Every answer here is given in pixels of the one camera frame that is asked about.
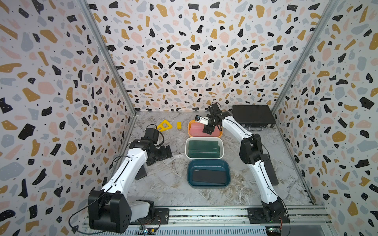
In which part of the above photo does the dark grey pencil case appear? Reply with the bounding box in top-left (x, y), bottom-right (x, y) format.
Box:
top-left (134, 164), bottom-right (147, 181)
top-left (192, 169), bottom-right (228, 185)
top-left (262, 154), bottom-right (279, 186)

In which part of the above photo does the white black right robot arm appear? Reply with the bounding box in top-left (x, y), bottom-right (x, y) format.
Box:
top-left (195, 104), bottom-right (286, 222)

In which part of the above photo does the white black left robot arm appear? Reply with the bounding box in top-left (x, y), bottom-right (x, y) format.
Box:
top-left (88, 140), bottom-right (172, 233)

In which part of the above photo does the yellow storage box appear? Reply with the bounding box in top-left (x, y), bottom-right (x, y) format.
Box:
top-left (187, 119), bottom-right (223, 138)

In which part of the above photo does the white storage box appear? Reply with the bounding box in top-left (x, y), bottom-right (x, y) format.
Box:
top-left (185, 137), bottom-right (224, 160)

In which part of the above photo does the teal storage box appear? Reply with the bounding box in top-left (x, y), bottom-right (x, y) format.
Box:
top-left (188, 159), bottom-right (231, 188)

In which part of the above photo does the yellow triangular ruler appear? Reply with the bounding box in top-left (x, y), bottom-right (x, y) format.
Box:
top-left (156, 120), bottom-right (173, 132)

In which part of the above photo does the black briefcase with metal latches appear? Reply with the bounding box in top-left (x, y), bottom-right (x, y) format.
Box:
top-left (232, 105), bottom-right (276, 128)

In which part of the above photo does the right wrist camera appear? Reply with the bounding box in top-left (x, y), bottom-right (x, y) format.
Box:
top-left (195, 115), bottom-right (209, 125)

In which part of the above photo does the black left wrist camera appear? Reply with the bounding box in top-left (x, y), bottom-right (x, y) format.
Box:
top-left (143, 128), bottom-right (160, 145)

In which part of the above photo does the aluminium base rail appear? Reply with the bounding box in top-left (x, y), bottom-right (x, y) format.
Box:
top-left (123, 206), bottom-right (337, 236)

